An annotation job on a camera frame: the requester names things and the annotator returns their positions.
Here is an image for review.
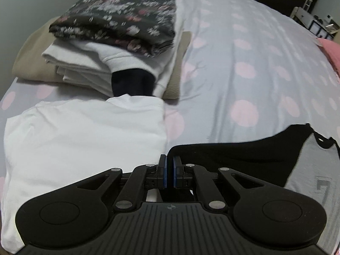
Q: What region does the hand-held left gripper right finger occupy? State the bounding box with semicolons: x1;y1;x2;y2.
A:
173;155;266;211

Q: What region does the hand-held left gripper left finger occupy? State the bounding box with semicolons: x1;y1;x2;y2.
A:
77;154;168;211

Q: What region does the black and grey raglan shirt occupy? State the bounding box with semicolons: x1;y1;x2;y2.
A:
168;123;340;250

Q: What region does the grey bed with pink dots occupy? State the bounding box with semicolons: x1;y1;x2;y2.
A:
0;0;340;255

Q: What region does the folded white t-shirt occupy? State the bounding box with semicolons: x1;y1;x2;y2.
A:
0;95;168;247

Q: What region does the dark navy folded garment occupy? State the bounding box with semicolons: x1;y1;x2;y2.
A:
111;68;156;97

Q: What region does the cream ribbed folded garment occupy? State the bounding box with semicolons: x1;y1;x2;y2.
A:
56;66;115;96

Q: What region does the folded white sweatshirt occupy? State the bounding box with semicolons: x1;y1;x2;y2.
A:
42;16;186;98

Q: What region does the dark floral folded garment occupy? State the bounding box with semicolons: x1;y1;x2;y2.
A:
49;0;177;58

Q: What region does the beige folded blanket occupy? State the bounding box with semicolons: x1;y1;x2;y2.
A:
11;16;192;101

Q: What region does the pink pillow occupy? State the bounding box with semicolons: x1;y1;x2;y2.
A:
317;38;340;77

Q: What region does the white nightstand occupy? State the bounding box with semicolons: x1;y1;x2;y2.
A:
290;7;340;41

